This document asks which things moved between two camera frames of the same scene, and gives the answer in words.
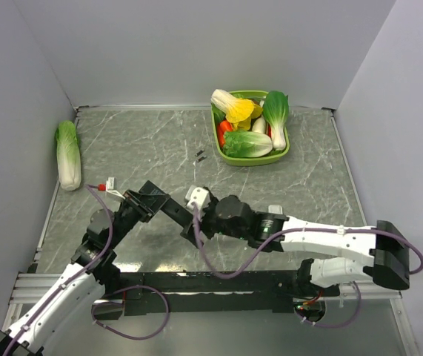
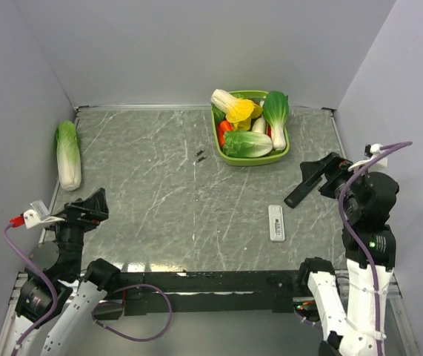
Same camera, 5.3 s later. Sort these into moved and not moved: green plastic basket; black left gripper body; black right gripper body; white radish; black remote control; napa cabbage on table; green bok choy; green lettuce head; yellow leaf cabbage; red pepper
Moved: black right gripper body; black remote control; black left gripper body
Not moved: green lettuce head; green plastic basket; green bok choy; napa cabbage on table; white radish; red pepper; yellow leaf cabbage
